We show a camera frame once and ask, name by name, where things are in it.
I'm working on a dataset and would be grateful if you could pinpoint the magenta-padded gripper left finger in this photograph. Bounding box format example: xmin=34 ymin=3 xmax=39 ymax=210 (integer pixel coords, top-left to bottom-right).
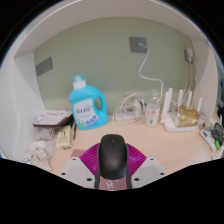
xmin=58 ymin=142 xmax=101 ymax=189

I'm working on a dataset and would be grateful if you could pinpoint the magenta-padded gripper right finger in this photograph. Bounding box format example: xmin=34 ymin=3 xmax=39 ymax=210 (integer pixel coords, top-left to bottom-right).
xmin=125 ymin=142 xmax=168 ymax=189

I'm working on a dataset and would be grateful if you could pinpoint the black computer mouse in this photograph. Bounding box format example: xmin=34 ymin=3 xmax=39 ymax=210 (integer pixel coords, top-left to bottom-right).
xmin=97 ymin=133 xmax=130 ymax=180

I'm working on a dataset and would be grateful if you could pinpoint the small yellowish box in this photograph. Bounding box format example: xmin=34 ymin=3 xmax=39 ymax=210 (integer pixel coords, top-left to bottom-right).
xmin=55 ymin=125 xmax=73 ymax=150

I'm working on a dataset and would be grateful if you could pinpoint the white plastic bag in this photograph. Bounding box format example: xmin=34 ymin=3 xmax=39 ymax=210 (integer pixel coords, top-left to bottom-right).
xmin=23 ymin=128 xmax=58 ymax=168

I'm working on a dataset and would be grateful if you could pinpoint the white router with antennas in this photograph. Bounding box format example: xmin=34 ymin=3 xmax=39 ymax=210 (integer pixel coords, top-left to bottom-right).
xmin=160 ymin=87 xmax=205 ymax=133

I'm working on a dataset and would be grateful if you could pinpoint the blue detergent bottle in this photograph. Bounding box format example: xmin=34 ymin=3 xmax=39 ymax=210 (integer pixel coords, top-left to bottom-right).
xmin=68 ymin=74 xmax=110 ymax=131

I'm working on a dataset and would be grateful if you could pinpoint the notebook stack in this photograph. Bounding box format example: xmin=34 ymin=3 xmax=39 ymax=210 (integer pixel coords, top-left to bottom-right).
xmin=32 ymin=108 xmax=74 ymax=129

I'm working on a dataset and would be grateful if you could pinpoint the gold foil bag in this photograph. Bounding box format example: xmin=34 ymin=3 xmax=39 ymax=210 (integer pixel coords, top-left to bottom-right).
xmin=176 ymin=105 xmax=201 ymax=128

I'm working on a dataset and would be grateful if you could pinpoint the white power strip with cables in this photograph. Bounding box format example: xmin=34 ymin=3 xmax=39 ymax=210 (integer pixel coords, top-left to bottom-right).
xmin=112 ymin=91 xmax=149 ymax=126

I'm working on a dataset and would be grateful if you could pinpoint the white charger cable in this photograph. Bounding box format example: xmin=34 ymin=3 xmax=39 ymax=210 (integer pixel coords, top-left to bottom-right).
xmin=184 ymin=61 xmax=198 ymax=101

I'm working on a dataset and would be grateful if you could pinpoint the grey blank wall plate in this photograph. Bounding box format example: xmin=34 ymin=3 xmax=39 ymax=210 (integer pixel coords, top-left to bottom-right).
xmin=35 ymin=56 xmax=54 ymax=77

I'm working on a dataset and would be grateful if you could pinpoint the white wall charger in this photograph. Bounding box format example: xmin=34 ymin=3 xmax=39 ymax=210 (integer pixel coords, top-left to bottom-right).
xmin=184 ymin=47 xmax=195 ymax=65

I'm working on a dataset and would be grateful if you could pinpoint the grey wall socket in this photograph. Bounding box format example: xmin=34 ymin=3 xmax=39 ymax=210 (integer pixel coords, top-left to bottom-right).
xmin=129 ymin=36 xmax=148 ymax=54

